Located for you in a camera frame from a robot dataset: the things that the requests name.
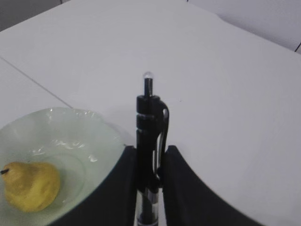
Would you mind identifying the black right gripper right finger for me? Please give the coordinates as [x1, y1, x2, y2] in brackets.
[163, 145, 260, 226]

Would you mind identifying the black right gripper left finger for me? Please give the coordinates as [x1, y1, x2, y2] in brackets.
[50, 146, 137, 226]

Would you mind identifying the yellow pear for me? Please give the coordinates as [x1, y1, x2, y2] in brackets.
[0, 162, 61, 212]

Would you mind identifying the black pen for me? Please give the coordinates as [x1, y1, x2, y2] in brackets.
[136, 72, 169, 226]

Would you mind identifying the green ruffled glass plate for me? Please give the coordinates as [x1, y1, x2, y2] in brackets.
[0, 107, 125, 226]

